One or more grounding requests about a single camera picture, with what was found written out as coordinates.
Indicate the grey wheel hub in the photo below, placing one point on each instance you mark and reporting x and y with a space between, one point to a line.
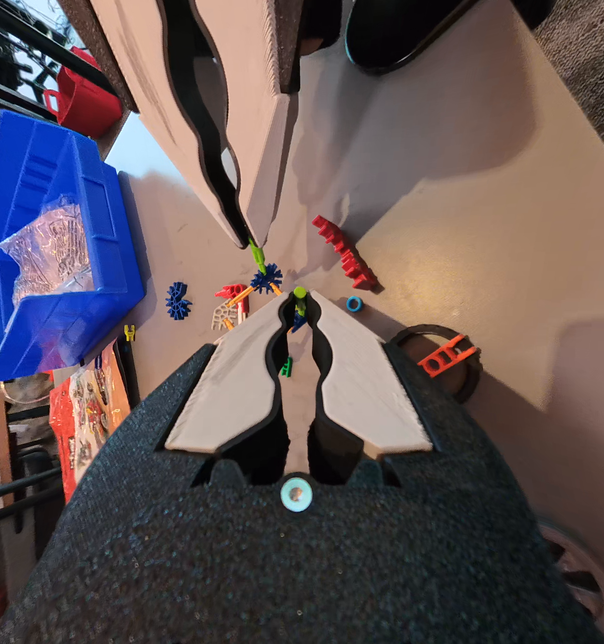
584 574

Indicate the black rubber tire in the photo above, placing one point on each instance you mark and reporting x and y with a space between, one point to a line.
403 342

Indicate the orange rod blue connector frame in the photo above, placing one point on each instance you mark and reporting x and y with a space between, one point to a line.
267 279

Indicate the red bucket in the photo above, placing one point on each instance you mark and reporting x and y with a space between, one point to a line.
86 101

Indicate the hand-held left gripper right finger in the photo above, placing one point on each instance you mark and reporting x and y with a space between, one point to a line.
372 397

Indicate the small yellow connector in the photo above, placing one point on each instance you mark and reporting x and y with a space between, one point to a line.
129 332

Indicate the clear plastic bag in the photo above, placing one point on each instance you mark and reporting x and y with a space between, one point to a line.
46 257

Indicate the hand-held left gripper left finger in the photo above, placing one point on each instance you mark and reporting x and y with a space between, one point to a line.
222 403

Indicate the small green clip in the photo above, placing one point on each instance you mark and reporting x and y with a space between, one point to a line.
286 367

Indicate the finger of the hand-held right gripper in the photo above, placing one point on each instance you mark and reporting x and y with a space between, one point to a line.
151 70
252 81

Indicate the black chair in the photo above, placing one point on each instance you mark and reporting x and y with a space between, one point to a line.
413 35

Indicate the red connector pair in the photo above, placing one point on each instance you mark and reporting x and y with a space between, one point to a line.
344 252

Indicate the orange ladder connector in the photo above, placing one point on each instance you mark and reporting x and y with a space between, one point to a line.
445 357

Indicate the printed toy packet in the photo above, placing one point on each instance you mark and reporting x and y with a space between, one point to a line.
91 413

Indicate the blue snowflake connector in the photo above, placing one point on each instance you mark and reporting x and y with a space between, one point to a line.
178 301

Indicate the blue plastic bin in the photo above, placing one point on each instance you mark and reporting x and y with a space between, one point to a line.
41 161

